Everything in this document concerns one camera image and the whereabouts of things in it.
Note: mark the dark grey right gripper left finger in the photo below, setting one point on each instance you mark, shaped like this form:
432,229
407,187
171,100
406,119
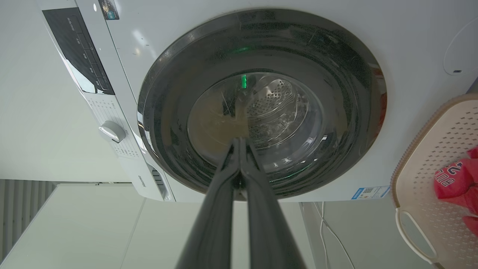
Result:
216,220

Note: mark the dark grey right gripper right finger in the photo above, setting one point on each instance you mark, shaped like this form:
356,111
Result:
267,224

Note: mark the beige perforated laundry basket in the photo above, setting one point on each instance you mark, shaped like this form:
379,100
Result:
429,168

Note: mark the blue energy label sticker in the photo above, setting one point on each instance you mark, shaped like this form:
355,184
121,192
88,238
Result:
370,192

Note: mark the silver washer control knob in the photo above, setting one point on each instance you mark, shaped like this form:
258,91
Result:
112,131

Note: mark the round dark glass washer door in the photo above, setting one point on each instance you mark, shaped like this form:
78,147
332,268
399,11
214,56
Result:
298,56

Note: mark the white front-load washing machine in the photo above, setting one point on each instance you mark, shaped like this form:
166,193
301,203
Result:
224,33

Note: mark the red printed garment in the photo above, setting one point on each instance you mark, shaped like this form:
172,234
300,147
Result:
457,183

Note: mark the white ribbed radiator panel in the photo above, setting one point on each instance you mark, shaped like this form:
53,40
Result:
18,209

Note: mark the dark sticker on washer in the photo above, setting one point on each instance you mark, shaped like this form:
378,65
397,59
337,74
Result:
109,9

